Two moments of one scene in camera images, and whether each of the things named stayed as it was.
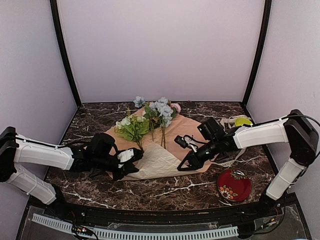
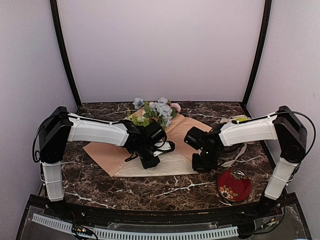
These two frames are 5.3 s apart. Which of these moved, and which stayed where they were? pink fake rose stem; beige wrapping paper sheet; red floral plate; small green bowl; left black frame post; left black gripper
Moved: left black gripper; beige wrapping paper sheet
Stayed: small green bowl; red floral plate; left black frame post; pink fake rose stem
